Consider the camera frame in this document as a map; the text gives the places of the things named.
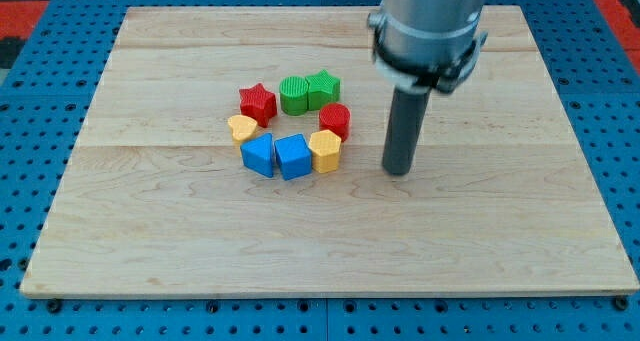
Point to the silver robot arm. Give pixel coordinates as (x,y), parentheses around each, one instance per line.
(421,45)

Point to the green star block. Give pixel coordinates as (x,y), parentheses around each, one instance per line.
(323,88)

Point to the red star block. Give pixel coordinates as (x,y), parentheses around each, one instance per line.
(258,103)

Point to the yellow hexagon block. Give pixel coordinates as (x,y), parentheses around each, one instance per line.
(325,147)

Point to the blue cube block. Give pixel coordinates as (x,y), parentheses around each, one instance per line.
(293,156)

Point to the red cylinder block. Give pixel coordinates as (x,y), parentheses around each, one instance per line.
(335,117)

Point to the blue triangle block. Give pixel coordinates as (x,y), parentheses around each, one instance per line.
(257,155)

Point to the green cylinder block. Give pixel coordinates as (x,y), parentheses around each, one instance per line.
(294,95)

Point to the yellow heart block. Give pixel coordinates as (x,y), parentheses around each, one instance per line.
(242,128)

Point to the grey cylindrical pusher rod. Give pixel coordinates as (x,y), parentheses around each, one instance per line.
(404,126)

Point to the light wooden board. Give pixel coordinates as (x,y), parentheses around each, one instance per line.
(155,202)

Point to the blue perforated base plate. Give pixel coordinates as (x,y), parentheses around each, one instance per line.
(47,93)

